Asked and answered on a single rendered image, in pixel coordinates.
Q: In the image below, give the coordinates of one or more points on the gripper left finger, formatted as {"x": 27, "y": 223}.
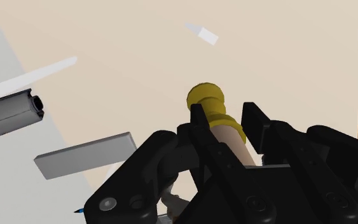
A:
{"x": 135, "y": 173}

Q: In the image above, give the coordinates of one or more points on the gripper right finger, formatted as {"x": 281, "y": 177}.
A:
{"x": 315, "y": 161}

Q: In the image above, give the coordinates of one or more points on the grey flat rectangular slab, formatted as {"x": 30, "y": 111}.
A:
{"x": 85, "y": 156}

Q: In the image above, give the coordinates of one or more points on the blue pointed pen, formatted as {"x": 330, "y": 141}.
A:
{"x": 80, "y": 211}

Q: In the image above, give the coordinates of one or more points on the grey hollow tube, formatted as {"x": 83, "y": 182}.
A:
{"x": 8, "y": 116}

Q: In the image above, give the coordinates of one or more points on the long white stick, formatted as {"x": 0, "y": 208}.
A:
{"x": 26, "y": 79}

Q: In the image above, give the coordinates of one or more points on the small white block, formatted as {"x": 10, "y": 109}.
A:
{"x": 208, "y": 35}

